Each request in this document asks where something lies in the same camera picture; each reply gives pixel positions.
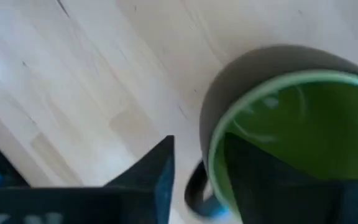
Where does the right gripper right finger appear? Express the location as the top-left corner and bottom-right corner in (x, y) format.
(224, 132), (358, 224)

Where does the black mug green inside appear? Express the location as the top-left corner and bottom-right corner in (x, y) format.
(183, 44), (358, 224)

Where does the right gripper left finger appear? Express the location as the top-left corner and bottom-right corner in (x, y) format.
(0, 135), (175, 224)

